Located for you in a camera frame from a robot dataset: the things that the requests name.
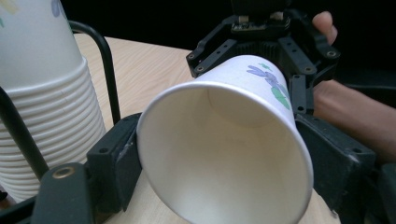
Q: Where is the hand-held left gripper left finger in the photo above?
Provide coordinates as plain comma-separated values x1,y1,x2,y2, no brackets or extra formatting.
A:
87,112,144,215

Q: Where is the black wire cup holder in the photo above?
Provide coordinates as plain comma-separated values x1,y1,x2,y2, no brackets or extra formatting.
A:
0,20,122,203

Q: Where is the flower print paper cup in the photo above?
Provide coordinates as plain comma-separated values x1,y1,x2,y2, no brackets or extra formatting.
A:
135,54,315,224

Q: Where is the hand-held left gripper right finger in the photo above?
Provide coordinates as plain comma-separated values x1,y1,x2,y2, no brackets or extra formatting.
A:
294,114,378,216

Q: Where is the stack of white paper cups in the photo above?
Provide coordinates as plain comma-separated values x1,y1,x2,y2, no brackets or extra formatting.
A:
0,0,107,204

